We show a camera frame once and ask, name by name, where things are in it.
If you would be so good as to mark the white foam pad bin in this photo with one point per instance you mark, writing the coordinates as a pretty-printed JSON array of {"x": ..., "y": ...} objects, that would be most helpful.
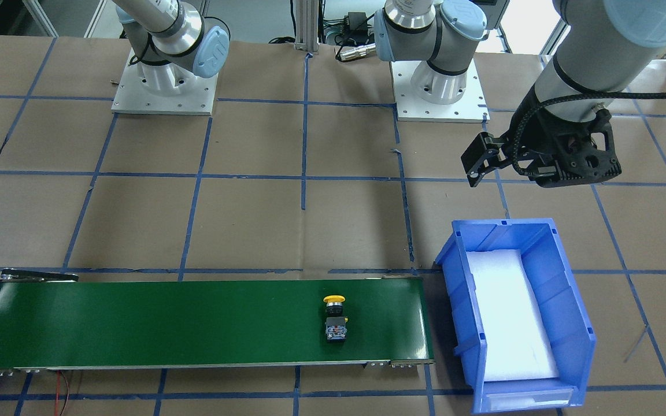
[{"x": 517, "y": 343}]

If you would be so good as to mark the yellow push button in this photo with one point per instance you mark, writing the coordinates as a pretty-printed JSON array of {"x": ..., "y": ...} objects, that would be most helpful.
[{"x": 335, "y": 329}]

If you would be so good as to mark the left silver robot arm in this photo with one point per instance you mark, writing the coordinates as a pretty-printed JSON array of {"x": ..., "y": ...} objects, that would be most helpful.
[{"x": 598, "y": 47}]

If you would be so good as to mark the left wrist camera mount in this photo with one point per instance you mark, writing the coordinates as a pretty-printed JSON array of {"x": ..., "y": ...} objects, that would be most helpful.
[{"x": 565, "y": 153}]

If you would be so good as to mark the aluminium frame post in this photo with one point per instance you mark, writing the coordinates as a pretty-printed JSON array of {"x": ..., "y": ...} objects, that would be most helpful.
[{"x": 306, "y": 25}]

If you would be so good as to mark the black power adapter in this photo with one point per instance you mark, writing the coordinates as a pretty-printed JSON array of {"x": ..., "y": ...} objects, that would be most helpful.
[{"x": 356, "y": 23}]

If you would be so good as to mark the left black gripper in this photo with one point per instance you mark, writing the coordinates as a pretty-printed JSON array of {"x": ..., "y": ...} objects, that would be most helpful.
[{"x": 529, "y": 132}]

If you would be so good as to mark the green conveyor belt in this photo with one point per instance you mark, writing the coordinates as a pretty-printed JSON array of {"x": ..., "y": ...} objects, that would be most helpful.
[{"x": 53, "y": 321}]

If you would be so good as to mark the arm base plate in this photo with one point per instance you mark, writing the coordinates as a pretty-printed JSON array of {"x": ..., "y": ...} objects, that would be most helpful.
[
  {"x": 422, "y": 94},
  {"x": 163, "y": 90}
]

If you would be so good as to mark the blue plastic bin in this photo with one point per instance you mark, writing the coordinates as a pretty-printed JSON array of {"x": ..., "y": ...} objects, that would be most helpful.
[{"x": 570, "y": 333}]

